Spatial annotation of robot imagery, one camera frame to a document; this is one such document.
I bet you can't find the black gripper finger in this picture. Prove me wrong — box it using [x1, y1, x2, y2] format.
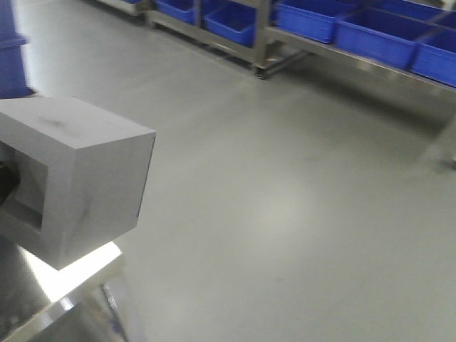
[0, 162, 20, 204]

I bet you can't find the gray hollow square base block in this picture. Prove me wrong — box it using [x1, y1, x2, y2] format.
[1, 97, 156, 269]

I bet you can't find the blue plastic bin right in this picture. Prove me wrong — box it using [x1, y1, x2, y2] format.
[1, 1, 33, 99]

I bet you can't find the blue bin on shelf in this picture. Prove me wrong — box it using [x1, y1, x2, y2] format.
[334, 9, 437, 70]
[276, 0, 361, 43]
[203, 2, 257, 47]

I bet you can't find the distant steel shelving rack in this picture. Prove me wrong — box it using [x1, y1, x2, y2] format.
[101, 1, 455, 95]

